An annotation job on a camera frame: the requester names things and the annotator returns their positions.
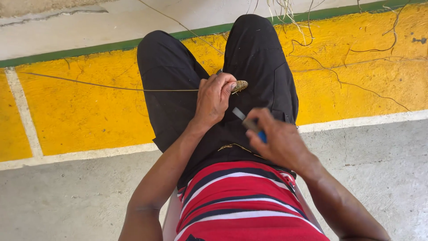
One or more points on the person's left hand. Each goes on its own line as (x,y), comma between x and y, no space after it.
(212,100)

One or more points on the person's right hand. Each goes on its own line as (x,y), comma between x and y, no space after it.
(284,144)

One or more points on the person's right fingers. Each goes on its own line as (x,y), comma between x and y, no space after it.
(257,115)

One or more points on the small woven straw piece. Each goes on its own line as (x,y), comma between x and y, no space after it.
(240,86)

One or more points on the long thin straw strand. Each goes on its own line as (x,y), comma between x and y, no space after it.
(110,87)

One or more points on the straw scraps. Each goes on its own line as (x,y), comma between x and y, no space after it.
(234,146)

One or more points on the black trousers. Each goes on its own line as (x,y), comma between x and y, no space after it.
(257,67)

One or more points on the long dark wavy fibre strand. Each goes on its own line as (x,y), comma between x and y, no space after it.
(337,78)

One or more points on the red striped shirt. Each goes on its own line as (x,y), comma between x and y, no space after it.
(240,207)

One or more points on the bundle of dry straw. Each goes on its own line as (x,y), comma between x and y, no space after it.
(291,15)

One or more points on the long pale straw strand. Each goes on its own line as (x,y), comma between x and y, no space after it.
(180,24)

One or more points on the white plastic chair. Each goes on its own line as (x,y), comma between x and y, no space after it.
(171,217)

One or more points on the dark curled fibre strand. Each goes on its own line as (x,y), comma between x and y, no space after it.
(389,31)

